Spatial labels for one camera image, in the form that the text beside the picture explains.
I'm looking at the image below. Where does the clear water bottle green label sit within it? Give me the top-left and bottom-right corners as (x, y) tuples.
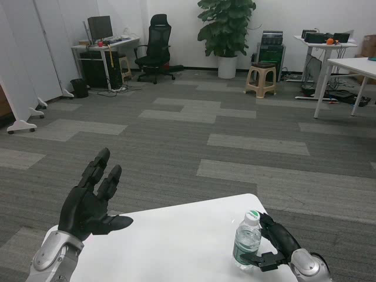
(232, 210), (263, 270)

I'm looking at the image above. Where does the empty white table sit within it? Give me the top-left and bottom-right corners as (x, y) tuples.
(313, 57), (376, 119)

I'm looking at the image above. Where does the brown cardboard box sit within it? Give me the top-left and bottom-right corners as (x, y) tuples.
(360, 34), (376, 59)

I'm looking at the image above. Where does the plain beige plastic stool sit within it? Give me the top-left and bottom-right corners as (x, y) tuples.
(117, 55), (132, 82)

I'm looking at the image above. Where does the black computer monitor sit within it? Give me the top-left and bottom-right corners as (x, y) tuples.
(87, 15), (113, 44)

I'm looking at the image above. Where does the black green equipment case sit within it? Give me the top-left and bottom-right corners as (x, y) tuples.
(256, 42), (286, 82)

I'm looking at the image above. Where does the beige plastic stool dark seat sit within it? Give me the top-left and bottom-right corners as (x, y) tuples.
(244, 61), (277, 99)

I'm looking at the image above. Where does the black waste bin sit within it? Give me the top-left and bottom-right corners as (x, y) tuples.
(69, 78), (89, 99)

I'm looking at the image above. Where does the white desk with monitor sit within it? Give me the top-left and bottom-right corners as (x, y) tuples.
(70, 36), (141, 91)

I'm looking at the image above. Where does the black cabinet under desk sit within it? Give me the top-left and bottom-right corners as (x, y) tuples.
(79, 51), (121, 89)

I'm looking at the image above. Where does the black mesh office chair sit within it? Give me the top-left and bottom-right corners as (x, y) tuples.
(134, 14), (176, 85)

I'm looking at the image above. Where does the white desk with black boxes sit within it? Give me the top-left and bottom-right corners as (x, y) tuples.
(293, 35), (358, 102)

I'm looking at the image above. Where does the white wheeled partition screen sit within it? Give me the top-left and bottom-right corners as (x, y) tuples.
(33, 0), (99, 99)
(0, 0), (48, 135)

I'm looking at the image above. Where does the wide black box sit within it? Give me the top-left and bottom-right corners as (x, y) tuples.
(304, 32), (326, 43)

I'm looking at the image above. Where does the black striped equipment box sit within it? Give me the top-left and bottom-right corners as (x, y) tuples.
(261, 30), (284, 46)

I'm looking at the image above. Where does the green plant in white pot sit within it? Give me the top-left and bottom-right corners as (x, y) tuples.
(196, 0), (257, 79)

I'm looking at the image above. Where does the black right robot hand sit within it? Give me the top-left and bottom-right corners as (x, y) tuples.
(239, 211), (302, 273)

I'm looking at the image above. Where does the black bag on floor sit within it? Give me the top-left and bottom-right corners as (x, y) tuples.
(328, 89), (371, 107)

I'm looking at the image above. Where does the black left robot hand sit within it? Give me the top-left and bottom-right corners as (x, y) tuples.
(58, 147), (133, 241)

